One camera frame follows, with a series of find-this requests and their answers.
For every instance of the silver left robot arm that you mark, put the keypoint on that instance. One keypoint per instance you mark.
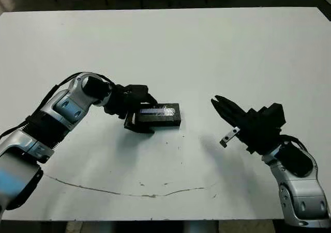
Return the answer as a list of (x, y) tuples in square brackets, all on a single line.
[(64, 106)]

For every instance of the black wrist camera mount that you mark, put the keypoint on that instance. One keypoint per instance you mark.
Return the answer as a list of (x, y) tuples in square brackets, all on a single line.
[(275, 115), (138, 90)]

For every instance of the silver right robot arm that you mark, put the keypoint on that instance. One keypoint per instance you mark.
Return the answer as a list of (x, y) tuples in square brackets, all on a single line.
[(300, 191)]

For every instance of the black camera box lid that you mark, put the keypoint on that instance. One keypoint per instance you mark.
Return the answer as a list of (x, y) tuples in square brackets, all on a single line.
[(165, 119)]

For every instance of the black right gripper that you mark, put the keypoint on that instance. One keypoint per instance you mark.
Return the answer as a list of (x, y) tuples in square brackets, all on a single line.
[(258, 134)]

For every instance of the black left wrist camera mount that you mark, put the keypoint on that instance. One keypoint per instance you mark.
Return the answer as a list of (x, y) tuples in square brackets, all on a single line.
[(138, 90)]

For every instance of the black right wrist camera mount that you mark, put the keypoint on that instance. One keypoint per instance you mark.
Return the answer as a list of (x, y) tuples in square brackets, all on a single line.
[(275, 115)]

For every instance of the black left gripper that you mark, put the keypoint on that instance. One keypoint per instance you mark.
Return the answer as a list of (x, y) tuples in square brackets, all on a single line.
[(119, 101)]

